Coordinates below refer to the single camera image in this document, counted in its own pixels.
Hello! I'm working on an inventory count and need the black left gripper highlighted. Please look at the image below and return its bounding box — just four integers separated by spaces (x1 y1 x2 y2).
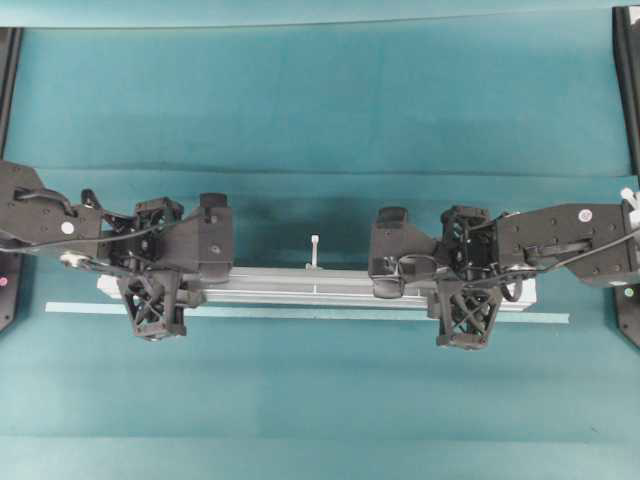
101 193 234 306

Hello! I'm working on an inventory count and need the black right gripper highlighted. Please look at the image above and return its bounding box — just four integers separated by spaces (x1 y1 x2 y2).
368 205 505 299

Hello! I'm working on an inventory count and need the large silver metal rail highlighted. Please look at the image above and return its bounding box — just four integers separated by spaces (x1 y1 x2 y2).
97 266 537 314

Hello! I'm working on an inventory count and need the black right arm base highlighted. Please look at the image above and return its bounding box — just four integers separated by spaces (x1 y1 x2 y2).
614 284 640 347

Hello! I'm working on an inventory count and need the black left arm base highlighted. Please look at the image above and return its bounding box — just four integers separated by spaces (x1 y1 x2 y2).
0 253 23 331

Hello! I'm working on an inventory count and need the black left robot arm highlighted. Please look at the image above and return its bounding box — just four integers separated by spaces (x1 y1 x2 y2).
1 162 234 310

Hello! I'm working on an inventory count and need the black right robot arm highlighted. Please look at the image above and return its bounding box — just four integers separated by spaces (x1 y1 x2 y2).
368 202 639 299

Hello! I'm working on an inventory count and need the light blue tape strip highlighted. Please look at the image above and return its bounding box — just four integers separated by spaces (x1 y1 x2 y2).
45 302 569 325

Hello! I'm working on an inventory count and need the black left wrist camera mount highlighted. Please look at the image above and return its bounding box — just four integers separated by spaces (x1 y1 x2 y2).
117 270 186 341

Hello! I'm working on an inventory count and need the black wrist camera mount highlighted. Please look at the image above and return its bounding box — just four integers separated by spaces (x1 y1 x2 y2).
117 270 186 341
428 279 523 350

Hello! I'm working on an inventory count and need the white cable tie middle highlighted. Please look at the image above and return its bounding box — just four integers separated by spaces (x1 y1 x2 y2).
305 234 320 270

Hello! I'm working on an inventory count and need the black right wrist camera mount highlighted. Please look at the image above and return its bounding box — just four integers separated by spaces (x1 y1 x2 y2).
428 279 523 350

